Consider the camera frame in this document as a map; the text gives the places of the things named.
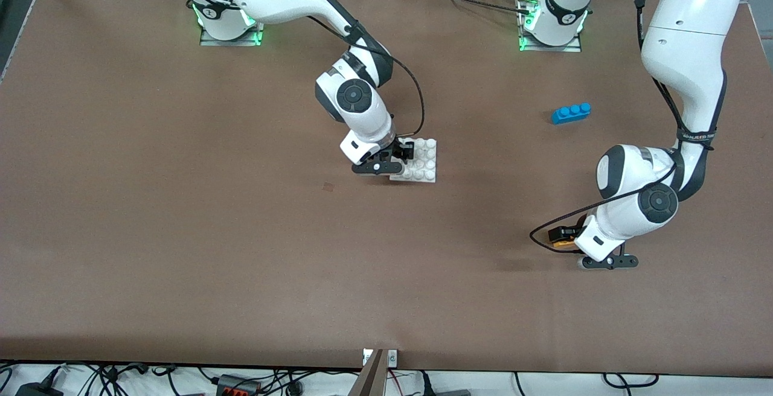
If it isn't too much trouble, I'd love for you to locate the white studded base plate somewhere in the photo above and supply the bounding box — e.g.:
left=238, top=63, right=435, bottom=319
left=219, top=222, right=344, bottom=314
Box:
left=390, top=138, right=438, bottom=184

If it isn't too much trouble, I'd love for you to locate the blue three-stud block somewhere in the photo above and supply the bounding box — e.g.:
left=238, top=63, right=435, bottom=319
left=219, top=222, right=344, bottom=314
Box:
left=551, top=103, right=592, bottom=126

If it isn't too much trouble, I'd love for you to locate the black orange connector block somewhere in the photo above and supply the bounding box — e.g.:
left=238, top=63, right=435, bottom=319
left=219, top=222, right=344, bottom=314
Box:
left=214, top=374, right=261, bottom=396

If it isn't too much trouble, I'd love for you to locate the black power adapter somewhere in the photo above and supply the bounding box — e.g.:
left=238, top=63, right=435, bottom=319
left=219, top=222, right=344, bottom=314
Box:
left=15, top=366, right=66, bottom=396

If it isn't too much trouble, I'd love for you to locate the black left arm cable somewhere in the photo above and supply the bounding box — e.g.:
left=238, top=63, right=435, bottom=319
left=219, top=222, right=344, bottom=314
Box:
left=529, top=0, right=717, bottom=255

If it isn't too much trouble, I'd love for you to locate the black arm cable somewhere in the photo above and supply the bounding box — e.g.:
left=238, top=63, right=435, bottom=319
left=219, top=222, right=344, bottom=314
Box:
left=529, top=0, right=717, bottom=255
left=175, top=0, right=426, bottom=141

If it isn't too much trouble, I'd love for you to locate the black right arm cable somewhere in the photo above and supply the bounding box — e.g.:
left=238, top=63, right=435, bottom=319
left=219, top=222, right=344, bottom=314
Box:
left=175, top=0, right=426, bottom=141

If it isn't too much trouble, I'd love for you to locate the looped black cable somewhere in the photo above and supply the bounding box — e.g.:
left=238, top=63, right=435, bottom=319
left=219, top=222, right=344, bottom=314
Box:
left=603, top=373, right=660, bottom=388

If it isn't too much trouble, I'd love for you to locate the brown wedge-shaped camera support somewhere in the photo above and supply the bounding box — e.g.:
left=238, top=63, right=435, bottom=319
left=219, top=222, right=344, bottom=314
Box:
left=348, top=348, right=387, bottom=396

